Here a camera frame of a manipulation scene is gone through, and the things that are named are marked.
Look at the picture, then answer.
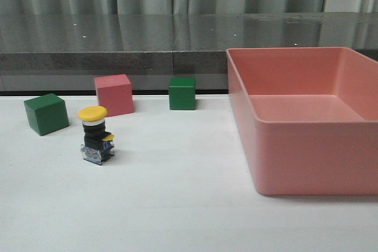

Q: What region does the yellow push button switch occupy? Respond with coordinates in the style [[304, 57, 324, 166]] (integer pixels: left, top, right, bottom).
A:
[[77, 106, 115, 165]]

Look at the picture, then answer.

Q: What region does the green wooden cube right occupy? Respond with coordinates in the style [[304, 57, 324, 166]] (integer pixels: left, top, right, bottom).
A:
[[168, 77, 196, 110]]

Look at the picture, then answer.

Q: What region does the pink wooden cube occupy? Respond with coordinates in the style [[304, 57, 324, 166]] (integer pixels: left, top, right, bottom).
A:
[[94, 74, 135, 117]]

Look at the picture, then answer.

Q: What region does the pink plastic bin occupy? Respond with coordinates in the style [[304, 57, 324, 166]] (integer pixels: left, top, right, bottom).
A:
[[226, 47, 377, 195]]

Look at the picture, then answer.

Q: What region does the small green wooden cube left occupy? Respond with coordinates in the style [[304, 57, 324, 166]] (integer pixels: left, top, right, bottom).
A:
[[24, 93, 69, 136]]

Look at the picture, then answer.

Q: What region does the grey stone counter ledge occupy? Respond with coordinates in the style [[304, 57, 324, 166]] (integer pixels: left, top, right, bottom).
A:
[[1, 12, 377, 75]]

